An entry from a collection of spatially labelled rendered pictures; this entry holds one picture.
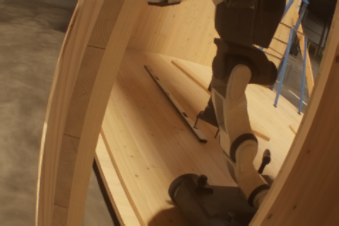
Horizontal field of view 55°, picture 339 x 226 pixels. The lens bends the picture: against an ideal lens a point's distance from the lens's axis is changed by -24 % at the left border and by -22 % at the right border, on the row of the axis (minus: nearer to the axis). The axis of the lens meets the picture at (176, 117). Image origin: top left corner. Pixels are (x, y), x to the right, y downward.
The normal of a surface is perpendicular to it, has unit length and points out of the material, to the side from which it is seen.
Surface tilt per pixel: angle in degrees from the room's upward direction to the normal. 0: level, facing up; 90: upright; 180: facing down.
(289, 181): 90
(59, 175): 88
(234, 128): 90
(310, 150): 90
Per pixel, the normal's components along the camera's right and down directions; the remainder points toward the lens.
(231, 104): 0.33, 0.42
